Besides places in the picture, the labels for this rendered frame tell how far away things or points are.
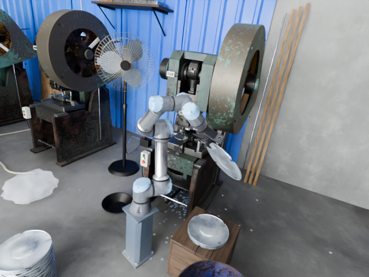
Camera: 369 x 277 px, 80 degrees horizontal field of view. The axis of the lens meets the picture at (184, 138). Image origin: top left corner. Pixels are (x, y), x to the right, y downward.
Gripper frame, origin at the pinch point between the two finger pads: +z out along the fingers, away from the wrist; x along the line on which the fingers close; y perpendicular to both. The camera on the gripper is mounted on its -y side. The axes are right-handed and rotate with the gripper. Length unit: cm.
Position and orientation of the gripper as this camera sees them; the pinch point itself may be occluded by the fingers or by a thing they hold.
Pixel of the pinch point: (216, 147)
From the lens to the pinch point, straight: 126.8
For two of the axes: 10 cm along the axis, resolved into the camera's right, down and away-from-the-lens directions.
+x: -6.0, 7.8, -1.9
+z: 4.3, 5.1, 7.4
